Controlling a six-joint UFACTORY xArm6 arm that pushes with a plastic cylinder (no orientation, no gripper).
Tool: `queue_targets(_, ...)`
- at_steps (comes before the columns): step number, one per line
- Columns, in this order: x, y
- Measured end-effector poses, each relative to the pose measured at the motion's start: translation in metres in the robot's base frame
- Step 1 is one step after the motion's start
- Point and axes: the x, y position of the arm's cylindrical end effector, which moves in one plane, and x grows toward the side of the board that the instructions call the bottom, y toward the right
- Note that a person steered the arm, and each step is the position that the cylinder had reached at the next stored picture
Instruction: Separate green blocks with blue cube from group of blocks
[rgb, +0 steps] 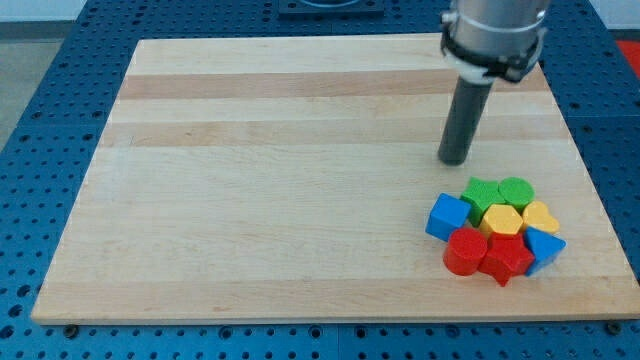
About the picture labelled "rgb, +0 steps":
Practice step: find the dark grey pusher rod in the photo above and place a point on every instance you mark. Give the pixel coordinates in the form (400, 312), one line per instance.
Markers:
(466, 109)

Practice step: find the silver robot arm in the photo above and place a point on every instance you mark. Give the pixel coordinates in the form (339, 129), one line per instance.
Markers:
(485, 40)

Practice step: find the blue cube block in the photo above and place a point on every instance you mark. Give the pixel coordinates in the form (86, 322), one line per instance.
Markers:
(447, 215)

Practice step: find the green star block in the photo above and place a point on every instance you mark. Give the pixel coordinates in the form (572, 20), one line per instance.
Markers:
(480, 195)

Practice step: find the green cylinder block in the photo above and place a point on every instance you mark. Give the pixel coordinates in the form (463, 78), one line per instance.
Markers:
(516, 192)

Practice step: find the yellow hexagon block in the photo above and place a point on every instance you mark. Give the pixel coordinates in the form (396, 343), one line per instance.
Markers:
(502, 219)

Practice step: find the yellow heart block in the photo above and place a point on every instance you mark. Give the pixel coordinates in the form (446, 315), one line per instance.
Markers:
(537, 215)

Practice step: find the red cylinder block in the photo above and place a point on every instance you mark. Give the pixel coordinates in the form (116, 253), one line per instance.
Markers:
(465, 250)

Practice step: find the red star block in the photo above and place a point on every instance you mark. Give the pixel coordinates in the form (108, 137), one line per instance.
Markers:
(507, 257)

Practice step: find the blue triangle block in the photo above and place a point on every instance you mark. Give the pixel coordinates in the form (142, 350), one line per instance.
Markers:
(544, 246)

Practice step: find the wooden board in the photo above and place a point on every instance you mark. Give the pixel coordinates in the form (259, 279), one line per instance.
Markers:
(289, 180)

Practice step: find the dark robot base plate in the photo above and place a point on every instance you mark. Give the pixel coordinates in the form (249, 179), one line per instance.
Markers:
(299, 8)

